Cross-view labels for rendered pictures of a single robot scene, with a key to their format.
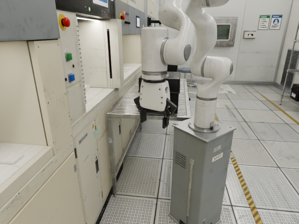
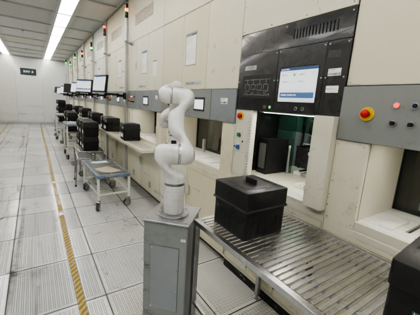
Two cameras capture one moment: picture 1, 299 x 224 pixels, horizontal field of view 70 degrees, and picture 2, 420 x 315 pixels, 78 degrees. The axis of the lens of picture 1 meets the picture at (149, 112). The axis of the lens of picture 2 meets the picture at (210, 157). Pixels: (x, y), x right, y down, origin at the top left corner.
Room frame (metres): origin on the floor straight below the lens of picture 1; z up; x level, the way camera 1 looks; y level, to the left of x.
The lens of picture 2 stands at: (2.45, -1.18, 1.42)
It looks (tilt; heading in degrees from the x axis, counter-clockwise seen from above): 11 degrees down; 138
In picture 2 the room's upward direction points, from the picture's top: 4 degrees clockwise
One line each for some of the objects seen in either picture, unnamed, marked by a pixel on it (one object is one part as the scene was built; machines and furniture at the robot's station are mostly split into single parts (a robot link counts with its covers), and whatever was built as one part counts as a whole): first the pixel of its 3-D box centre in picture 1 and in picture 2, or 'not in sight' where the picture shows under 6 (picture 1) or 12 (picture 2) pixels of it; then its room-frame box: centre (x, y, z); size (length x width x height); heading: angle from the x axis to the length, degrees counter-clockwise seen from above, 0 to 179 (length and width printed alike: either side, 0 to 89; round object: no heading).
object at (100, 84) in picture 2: not in sight; (110, 87); (-1.97, 0.49, 1.59); 0.50 x 0.41 x 0.36; 82
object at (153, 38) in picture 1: (155, 49); not in sight; (0.70, -0.02, 1.26); 0.09 x 0.08 x 0.13; 58
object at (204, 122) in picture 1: (204, 112); (174, 198); (1.20, -0.34, 0.85); 0.19 x 0.19 x 0.18
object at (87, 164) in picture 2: not in sight; (106, 181); (-1.22, 0.13, 0.24); 0.97 x 0.52 x 0.48; 175
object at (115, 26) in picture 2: not in sight; (128, 95); (-2.73, 1.13, 1.50); 1.52 x 0.99 x 3.00; 172
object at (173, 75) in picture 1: (160, 79); (250, 189); (1.57, -0.08, 0.98); 0.29 x 0.29 x 0.13; 81
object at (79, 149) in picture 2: not in sight; (87, 157); (-2.89, 0.37, 0.24); 0.94 x 0.53 x 0.48; 172
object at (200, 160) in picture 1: (198, 176); (170, 268); (1.20, -0.34, 0.38); 0.28 x 0.28 x 0.76; 37
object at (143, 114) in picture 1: (140, 112); not in sight; (0.73, 0.03, 1.03); 0.03 x 0.03 x 0.07; 57
